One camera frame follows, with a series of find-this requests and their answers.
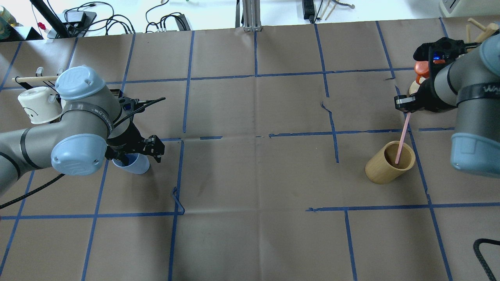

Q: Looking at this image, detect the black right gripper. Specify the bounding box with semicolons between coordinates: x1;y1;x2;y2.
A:
394;80;441;114

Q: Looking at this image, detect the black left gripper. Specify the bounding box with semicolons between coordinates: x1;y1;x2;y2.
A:
105;98;165;167

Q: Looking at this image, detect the light blue plastic cup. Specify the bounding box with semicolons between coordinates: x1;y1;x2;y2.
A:
111;153;150;174

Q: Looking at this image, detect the pink chopstick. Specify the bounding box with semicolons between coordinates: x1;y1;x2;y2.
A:
395;112;411;164

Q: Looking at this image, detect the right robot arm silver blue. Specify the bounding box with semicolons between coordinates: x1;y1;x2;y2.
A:
394;32;500;178

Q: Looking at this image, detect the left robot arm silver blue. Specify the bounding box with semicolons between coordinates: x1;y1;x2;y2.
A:
1;65;165;194

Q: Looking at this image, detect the orange mug on tree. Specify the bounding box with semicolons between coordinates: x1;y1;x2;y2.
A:
414;61;430;85

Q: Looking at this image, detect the bamboo cylinder holder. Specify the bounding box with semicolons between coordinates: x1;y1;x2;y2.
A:
364;141;416;185

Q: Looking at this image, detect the wooden mug tree stand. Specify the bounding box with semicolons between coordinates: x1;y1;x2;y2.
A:
408;18;499;95

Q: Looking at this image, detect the white smiley mug left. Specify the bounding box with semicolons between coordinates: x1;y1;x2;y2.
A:
17;87;63;124

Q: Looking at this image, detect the wooden chopstick on desk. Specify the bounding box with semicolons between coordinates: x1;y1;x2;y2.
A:
319;0;338;21

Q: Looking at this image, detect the brown paper table mat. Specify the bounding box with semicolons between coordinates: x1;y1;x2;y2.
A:
1;18;499;281

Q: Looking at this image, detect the black power adapter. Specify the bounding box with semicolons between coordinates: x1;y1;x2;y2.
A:
302;0;316;23

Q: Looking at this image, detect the black wire mug rack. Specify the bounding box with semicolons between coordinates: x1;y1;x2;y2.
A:
11;65;119;105

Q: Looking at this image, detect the black braided cable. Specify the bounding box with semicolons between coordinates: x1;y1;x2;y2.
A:
473;238;500;281

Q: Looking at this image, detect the aluminium frame post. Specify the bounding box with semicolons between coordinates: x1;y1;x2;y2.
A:
235;0;262;32

